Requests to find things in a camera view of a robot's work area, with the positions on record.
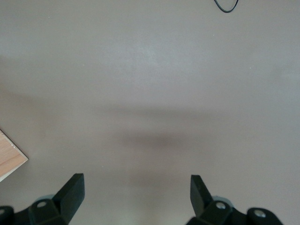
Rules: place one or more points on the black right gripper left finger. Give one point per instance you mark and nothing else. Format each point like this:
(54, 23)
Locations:
(70, 194)

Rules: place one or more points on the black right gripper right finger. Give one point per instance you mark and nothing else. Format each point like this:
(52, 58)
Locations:
(199, 197)

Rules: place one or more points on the wooden drawer cabinet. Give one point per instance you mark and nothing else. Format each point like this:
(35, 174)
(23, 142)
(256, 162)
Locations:
(9, 152)

